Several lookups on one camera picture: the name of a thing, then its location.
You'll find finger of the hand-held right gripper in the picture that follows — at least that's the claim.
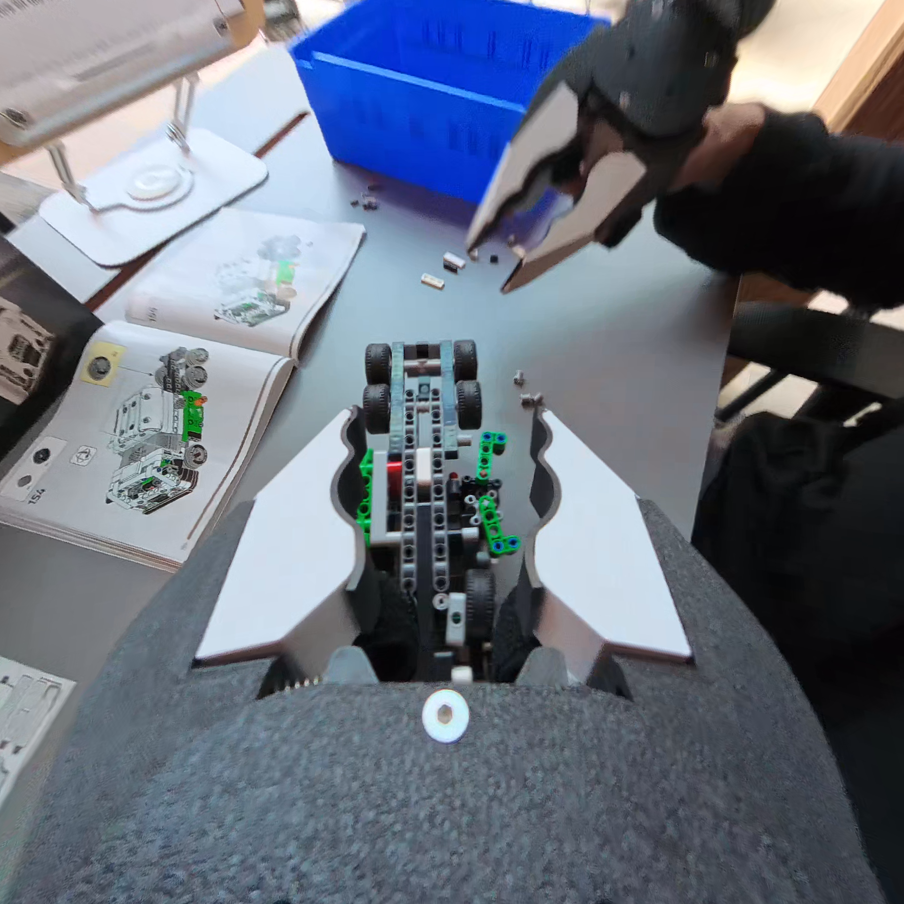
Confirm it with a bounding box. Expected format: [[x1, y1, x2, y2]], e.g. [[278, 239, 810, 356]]
[[500, 150, 649, 295], [465, 81, 587, 255]]

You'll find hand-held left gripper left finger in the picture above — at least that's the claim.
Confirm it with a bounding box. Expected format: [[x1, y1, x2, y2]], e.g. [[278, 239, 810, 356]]
[[192, 404, 382, 682]]

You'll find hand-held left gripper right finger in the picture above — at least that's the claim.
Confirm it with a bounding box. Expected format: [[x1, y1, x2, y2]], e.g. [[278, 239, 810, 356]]
[[524, 406, 694, 685]]

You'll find lego truck chassis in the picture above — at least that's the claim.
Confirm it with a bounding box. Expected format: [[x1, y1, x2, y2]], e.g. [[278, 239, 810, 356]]
[[356, 339, 524, 682]]

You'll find person's right forearm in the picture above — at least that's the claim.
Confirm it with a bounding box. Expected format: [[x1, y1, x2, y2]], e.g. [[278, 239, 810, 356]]
[[653, 109, 904, 312]]

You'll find lego instruction booklet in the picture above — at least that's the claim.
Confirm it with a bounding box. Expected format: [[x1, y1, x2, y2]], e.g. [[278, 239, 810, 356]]
[[0, 207, 367, 573]]

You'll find black lego box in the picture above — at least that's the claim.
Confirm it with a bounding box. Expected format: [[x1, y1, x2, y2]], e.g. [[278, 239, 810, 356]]
[[0, 236, 103, 460]]

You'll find person's right hand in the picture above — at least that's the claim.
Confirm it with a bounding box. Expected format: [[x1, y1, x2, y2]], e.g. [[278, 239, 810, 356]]
[[666, 102, 769, 195]]

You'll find blue plastic bin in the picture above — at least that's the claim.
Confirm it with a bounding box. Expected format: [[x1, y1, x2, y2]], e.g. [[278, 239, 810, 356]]
[[288, 0, 614, 227]]

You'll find black chair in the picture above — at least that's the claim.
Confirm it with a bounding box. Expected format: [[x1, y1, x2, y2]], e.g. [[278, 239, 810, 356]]
[[717, 307, 904, 425]]

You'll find white sticker sheet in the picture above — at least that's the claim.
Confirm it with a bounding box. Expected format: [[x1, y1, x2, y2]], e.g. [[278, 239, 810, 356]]
[[0, 657, 77, 802]]

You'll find white desk lamp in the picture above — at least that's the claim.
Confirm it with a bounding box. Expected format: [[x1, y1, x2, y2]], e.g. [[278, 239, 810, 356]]
[[0, 0, 269, 269]]

